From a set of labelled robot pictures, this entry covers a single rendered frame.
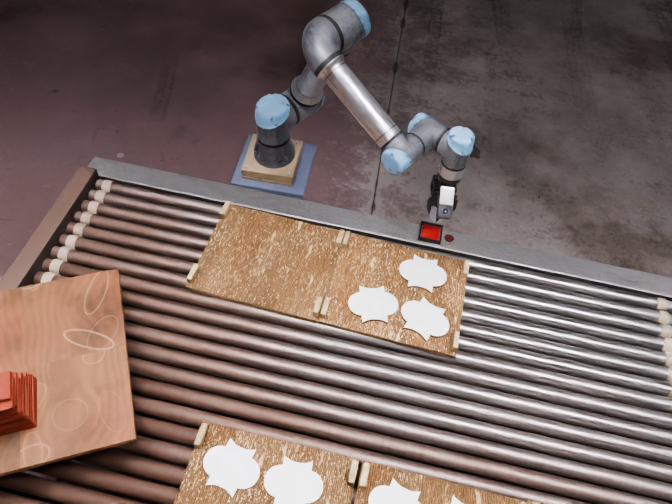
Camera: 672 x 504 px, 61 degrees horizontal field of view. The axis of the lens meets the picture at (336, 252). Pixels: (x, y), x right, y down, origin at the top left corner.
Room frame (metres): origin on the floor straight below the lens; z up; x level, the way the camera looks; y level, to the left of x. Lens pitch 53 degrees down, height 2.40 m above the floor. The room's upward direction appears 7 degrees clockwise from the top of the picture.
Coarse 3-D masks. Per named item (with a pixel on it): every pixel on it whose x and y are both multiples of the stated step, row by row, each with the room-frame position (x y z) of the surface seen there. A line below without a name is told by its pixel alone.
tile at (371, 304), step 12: (360, 288) 0.97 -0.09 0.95; (372, 288) 0.97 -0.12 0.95; (348, 300) 0.92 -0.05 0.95; (360, 300) 0.92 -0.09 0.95; (372, 300) 0.93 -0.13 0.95; (384, 300) 0.93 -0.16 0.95; (396, 300) 0.94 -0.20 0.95; (360, 312) 0.88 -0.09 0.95; (372, 312) 0.89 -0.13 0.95; (384, 312) 0.89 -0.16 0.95
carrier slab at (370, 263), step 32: (352, 256) 1.09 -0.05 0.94; (384, 256) 1.11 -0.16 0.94; (352, 288) 0.97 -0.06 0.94; (384, 288) 0.99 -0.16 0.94; (416, 288) 1.00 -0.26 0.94; (448, 288) 1.01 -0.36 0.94; (320, 320) 0.85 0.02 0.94; (352, 320) 0.86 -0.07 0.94; (448, 320) 0.90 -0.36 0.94; (448, 352) 0.79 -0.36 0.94
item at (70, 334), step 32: (32, 288) 0.78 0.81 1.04; (64, 288) 0.79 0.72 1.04; (96, 288) 0.80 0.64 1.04; (0, 320) 0.67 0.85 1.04; (32, 320) 0.68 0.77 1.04; (64, 320) 0.69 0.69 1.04; (96, 320) 0.70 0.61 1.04; (0, 352) 0.58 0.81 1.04; (32, 352) 0.59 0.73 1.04; (64, 352) 0.60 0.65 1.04; (96, 352) 0.62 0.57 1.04; (64, 384) 0.52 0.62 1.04; (96, 384) 0.53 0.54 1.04; (128, 384) 0.54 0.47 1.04; (64, 416) 0.44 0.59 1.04; (96, 416) 0.45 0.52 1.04; (128, 416) 0.46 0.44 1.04; (0, 448) 0.36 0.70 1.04; (32, 448) 0.36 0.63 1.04; (64, 448) 0.37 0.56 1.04; (96, 448) 0.38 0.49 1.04
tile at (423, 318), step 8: (408, 304) 0.93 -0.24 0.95; (416, 304) 0.93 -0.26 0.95; (424, 304) 0.94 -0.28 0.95; (408, 312) 0.90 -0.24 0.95; (416, 312) 0.91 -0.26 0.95; (424, 312) 0.91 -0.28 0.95; (432, 312) 0.91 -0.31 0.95; (440, 312) 0.92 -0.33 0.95; (408, 320) 0.88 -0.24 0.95; (416, 320) 0.88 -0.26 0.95; (424, 320) 0.88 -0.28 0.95; (432, 320) 0.89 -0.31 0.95; (440, 320) 0.89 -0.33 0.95; (408, 328) 0.85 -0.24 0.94; (416, 328) 0.85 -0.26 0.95; (424, 328) 0.86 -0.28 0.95; (432, 328) 0.86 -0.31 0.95; (440, 328) 0.86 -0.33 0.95; (448, 328) 0.87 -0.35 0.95; (424, 336) 0.83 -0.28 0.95; (432, 336) 0.84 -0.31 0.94; (440, 336) 0.84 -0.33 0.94
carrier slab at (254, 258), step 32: (224, 224) 1.16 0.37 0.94; (256, 224) 1.18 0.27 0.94; (288, 224) 1.19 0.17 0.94; (224, 256) 1.03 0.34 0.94; (256, 256) 1.05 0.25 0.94; (288, 256) 1.06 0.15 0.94; (320, 256) 1.08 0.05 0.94; (192, 288) 0.90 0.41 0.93; (224, 288) 0.92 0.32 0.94; (256, 288) 0.93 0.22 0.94; (288, 288) 0.94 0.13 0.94; (320, 288) 0.96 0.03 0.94
